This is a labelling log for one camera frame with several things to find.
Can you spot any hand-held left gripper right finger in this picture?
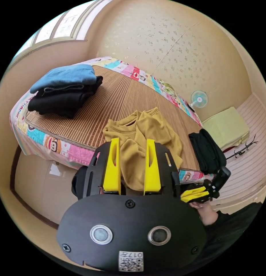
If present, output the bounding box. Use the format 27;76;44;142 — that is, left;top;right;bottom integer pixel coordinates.
144;139;162;193

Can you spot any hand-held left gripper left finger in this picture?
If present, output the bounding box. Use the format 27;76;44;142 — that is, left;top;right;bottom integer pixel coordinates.
102;137;122;193

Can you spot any yellow long sleeve shirt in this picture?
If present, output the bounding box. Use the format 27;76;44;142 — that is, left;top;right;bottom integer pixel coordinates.
102;107;183;191

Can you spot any person's right forearm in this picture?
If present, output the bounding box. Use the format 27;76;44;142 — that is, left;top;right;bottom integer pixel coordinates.
197;202;264;271

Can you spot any person's right hand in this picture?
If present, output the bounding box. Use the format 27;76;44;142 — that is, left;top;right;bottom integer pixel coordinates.
190;199;219;226

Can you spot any folded black garment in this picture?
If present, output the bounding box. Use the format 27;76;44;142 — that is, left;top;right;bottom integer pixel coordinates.
188;128;227;175

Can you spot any black coat rack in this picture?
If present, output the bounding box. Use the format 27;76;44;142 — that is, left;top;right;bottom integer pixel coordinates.
225;134;259;160

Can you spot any small white fan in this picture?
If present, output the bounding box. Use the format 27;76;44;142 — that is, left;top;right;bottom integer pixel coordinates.
189;90;209;112

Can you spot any bed with woven mat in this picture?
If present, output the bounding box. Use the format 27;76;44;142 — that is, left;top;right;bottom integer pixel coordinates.
9;56;206;184

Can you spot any pile of clothes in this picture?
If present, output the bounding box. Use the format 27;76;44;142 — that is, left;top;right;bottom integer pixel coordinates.
27;64;104;119

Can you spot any window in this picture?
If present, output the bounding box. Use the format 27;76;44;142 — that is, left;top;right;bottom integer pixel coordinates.
12;0;113;63

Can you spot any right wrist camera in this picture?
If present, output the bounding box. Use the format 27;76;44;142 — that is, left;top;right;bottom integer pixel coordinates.
211;167;232;198

